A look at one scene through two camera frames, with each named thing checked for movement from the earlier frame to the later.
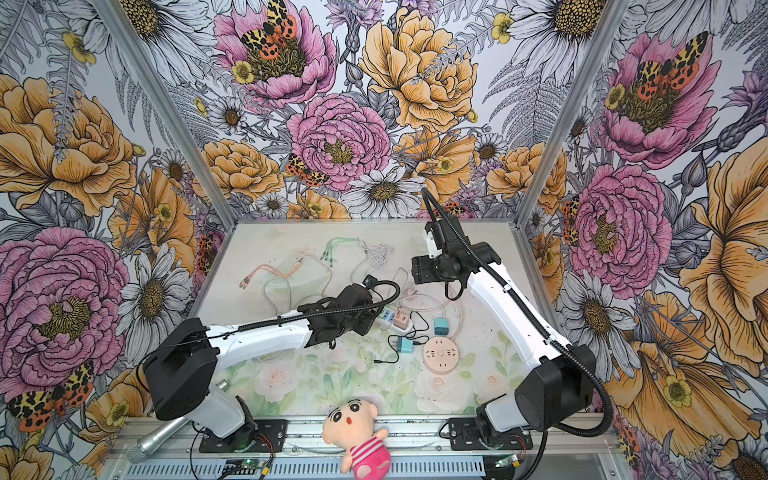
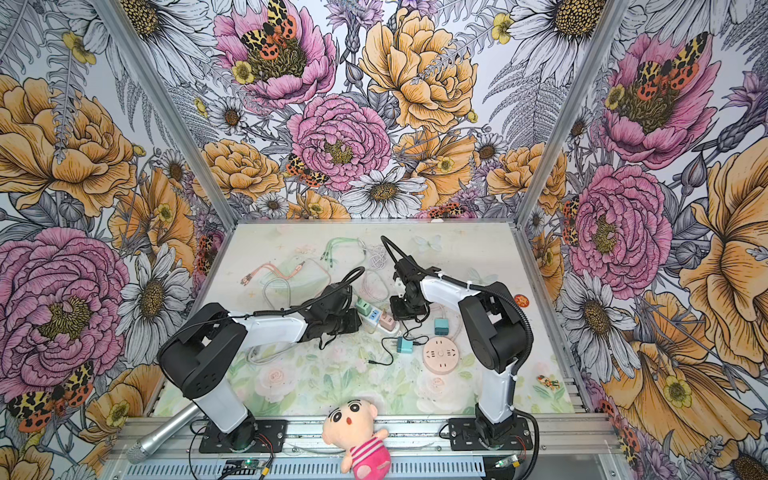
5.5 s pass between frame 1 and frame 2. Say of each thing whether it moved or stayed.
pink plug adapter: moved
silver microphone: stayed
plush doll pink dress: stayed
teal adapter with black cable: stayed
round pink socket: stayed
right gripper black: moved
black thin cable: moved
